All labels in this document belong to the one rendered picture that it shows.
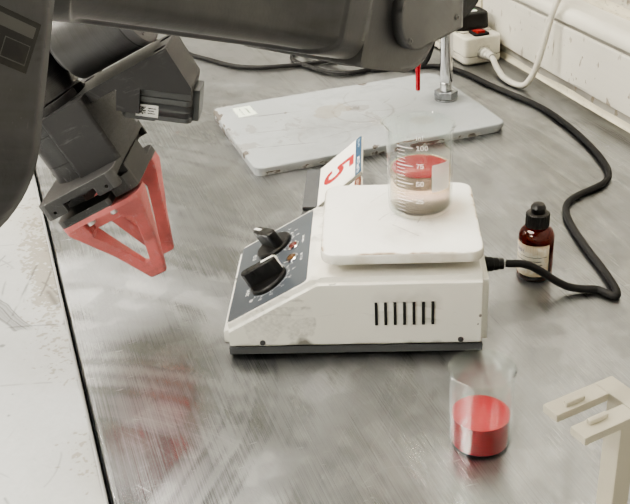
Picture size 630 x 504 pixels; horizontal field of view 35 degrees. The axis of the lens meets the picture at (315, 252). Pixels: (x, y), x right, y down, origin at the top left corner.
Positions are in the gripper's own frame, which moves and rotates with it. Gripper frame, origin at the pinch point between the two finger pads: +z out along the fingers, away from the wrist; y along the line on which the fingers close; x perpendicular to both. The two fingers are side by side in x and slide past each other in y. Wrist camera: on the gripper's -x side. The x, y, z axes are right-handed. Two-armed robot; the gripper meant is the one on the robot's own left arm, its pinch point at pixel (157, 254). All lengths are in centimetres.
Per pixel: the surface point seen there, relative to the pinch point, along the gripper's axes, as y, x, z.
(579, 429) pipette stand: -29.4, -26.8, 6.7
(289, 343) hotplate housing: -5.3, -7.1, 9.3
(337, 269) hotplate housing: -3.8, -13.0, 6.0
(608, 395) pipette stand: -26.5, -28.5, 7.7
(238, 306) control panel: -3.0, -4.4, 5.7
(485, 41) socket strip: 63, -28, 17
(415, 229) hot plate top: -1.1, -19.1, 7.0
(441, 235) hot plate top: -2.2, -20.8, 7.9
